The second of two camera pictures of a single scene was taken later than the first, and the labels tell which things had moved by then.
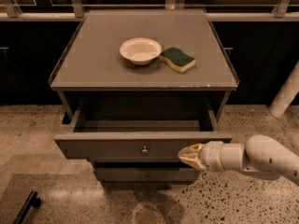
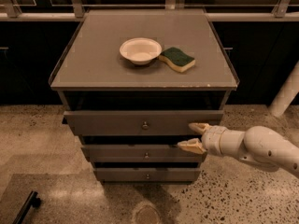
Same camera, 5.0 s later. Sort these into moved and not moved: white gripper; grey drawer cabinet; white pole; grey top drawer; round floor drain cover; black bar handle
Moved: white gripper; grey top drawer
Not moved: white pole; round floor drain cover; black bar handle; grey drawer cabinet
